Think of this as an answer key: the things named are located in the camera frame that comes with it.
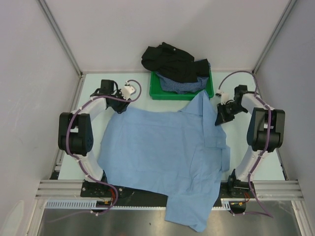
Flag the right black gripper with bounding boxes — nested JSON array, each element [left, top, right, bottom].
[[215, 102, 247, 125]]

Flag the light blue long sleeve shirt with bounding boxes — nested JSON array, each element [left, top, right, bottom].
[[98, 91, 230, 232]]

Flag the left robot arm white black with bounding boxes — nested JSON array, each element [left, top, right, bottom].
[[58, 80, 136, 197]]

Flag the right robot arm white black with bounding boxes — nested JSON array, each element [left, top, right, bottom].
[[215, 85, 285, 198]]

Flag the black long sleeve shirt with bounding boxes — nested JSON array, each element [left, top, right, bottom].
[[141, 42, 210, 83]]

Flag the green plastic bin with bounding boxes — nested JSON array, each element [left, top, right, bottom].
[[149, 71, 214, 101]]

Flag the dark blue checked shirt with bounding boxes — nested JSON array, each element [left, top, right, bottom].
[[152, 54, 210, 94]]

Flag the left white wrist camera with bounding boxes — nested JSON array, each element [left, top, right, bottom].
[[121, 82, 136, 100]]

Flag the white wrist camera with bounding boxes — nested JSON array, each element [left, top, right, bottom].
[[216, 92, 229, 105], [121, 82, 136, 100]]

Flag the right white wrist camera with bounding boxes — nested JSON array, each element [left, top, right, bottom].
[[216, 92, 229, 105]]

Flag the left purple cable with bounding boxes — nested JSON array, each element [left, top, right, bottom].
[[46, 79, 142, 223]]

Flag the purple cable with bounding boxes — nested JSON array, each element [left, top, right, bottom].
[[218, 70, 274, 219], [46, 79, 142, 223]]

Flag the left aluminium corner post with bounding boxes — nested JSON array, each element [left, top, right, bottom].
[[36, 0, 84, 77]]

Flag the aluminium corner post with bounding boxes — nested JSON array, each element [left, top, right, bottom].
[[252, 0, 298, 74], [36, 0, 84, 77]]

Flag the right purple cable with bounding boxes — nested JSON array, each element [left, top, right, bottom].
[[218, 70, 274, 219]]

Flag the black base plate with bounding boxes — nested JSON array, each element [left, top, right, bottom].
[[80, 180, 253, 207]]

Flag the aluminium frame rail front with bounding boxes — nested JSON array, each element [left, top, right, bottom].
[[36, 180, 304, 201]]

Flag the white slotted cable duct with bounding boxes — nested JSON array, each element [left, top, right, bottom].
[[46, 200, 96, 209]]

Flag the right aluminium corner post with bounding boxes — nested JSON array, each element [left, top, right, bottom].
[[252, 0, 298, 74]]

